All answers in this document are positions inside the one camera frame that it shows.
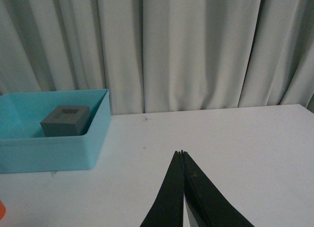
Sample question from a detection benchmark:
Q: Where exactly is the orange cylinder with white numbers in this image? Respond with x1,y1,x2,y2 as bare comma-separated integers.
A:
0,201,6,220

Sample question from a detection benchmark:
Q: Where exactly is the white pleated curtain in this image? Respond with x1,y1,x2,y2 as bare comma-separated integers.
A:
0,0,314,114

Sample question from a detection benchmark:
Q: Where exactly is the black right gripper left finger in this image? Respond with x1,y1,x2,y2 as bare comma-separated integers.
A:
141,151,184,227

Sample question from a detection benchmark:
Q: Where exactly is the light blue plastic box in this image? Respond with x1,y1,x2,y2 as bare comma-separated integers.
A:
0,89,111,174

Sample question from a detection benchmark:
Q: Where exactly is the gray cube with L slot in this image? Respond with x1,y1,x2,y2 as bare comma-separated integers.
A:
40,105,92,137

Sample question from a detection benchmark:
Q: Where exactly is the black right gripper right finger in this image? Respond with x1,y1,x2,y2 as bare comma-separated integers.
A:
183,152,253,227

